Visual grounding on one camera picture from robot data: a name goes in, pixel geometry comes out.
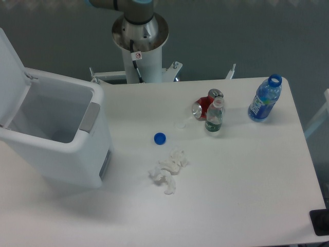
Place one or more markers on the crushed red soda can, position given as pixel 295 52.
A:
pixel 199 107

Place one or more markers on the crumpled white tissue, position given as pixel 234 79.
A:
pixel 165 171

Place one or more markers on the blue bottle cap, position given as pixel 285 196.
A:
pixel 160 138

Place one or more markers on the white trash can body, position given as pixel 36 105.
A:
pixel 59 127

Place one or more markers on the white metal base frame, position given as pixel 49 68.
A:
pixel 170 74

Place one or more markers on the black device at edge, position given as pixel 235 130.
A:
pixel 319 219

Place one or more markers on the small clear green-label bottle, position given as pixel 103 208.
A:
pixel 214 116

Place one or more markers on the white trash can lid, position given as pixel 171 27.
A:
pixel 15 81

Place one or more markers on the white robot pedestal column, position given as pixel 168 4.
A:
pixel 141 46

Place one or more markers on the blue plastic drink bottle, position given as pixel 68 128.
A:
pixel 265 98

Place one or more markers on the white chair part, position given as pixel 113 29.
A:
pixel 318 119

